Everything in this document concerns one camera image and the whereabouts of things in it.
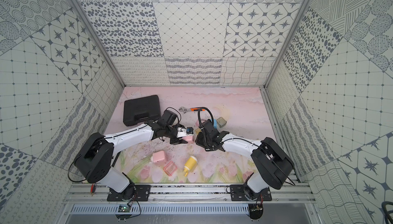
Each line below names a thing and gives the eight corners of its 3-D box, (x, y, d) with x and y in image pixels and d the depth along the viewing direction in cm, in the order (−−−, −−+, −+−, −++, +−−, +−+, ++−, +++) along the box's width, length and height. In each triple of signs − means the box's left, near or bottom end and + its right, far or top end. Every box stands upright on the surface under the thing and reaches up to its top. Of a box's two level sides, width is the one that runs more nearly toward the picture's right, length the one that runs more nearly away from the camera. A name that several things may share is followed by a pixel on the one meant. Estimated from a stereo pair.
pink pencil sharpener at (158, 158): (156, 167, 83) (152, 163, 78) (155, 157, 87) (152, 152, 82) (166, 164, 84) (164, 160, 79) (165, 155, 88) (163, 150, 82)
